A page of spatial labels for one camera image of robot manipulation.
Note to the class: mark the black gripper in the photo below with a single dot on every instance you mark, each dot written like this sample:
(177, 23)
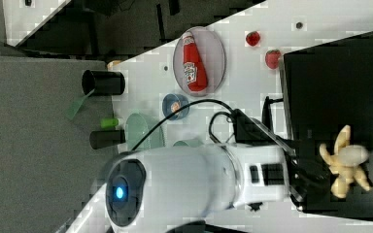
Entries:
(309, 178)

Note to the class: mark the plush peeled banana toy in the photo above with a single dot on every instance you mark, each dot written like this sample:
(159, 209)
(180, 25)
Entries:
(345, 162)

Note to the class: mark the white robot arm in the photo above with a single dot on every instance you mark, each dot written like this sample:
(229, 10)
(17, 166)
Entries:
(161, 190)

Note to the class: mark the red strawberry toy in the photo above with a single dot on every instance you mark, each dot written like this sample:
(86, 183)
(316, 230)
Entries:
(253, 38)
(272, 59)

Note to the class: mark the orange slice toy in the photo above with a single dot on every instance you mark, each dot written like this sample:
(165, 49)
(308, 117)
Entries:
(175, 107)

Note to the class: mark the red ketchup bottle toy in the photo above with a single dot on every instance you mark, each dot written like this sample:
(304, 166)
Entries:
(194, 69)

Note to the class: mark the blue small bowl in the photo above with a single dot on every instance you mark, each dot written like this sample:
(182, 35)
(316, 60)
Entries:
(167, 102)

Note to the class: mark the grey round plate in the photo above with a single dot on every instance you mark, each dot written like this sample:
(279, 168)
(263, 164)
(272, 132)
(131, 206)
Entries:
(212, 54)

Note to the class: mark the green marker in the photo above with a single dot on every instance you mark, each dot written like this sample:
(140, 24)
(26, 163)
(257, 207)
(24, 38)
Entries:
(111, 122)

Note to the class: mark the black cylinder cup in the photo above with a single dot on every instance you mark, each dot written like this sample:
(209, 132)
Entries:
(103, 83)

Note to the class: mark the grey foam panel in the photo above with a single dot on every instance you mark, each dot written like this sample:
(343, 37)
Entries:
(47, 165)

